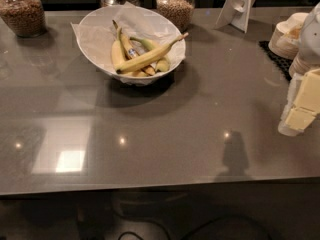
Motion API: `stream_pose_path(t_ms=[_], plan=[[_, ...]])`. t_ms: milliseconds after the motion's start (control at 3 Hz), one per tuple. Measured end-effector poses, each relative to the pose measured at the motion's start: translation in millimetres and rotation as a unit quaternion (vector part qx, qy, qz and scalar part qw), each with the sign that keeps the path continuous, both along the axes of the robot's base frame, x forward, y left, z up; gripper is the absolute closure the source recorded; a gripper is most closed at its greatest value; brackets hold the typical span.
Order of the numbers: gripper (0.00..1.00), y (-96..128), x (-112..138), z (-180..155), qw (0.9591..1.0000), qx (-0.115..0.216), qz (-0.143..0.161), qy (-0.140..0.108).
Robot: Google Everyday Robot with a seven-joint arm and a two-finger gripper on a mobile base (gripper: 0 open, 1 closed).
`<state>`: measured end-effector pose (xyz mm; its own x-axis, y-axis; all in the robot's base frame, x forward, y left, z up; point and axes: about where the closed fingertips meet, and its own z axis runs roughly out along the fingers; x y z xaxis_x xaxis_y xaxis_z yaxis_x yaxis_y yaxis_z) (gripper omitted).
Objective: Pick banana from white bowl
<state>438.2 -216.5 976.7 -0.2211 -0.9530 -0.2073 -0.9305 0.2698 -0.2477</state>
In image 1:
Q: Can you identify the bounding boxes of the left glass jar of grains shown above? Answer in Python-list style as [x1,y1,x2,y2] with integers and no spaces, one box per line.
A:
[0,0,46,37]

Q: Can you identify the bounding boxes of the black floor cable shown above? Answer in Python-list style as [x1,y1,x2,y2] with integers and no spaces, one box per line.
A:
[117,215,273,240]

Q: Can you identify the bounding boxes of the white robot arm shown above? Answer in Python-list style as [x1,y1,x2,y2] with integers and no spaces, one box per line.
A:
[278,3,320,136]

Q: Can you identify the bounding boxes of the glass jar of grains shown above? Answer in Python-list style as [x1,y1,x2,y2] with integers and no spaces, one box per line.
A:
[0,0,46,37]
[155,0,195,32]

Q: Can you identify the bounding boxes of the right glass jar of grains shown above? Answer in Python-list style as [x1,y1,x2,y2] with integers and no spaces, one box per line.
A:
[155,0,195,32]

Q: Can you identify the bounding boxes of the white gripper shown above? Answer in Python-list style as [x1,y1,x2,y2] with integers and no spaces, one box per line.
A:
[278,69,320,137]

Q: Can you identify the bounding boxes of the long top yellow banana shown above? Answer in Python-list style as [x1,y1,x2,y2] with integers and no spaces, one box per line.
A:
[115,33,188,74]

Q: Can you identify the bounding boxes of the white folded card stand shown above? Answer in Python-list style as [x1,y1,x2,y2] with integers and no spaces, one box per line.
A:
[215,0,256,33]

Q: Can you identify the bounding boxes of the black rubber mat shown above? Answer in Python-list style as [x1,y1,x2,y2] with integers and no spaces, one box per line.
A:
[259,41,292,82]

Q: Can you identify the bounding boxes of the white bowl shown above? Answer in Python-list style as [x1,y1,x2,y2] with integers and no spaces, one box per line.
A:
[73,3,186,85]

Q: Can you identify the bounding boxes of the left yellow banana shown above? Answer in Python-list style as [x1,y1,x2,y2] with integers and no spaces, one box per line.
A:
[111,28,147,77]

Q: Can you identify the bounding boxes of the banana with blue sticker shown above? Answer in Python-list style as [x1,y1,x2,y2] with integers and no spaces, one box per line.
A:
[112,21,155,77]

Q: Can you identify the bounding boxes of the white paper liner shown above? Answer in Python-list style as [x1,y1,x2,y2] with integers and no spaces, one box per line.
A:
[72,3,188,86]

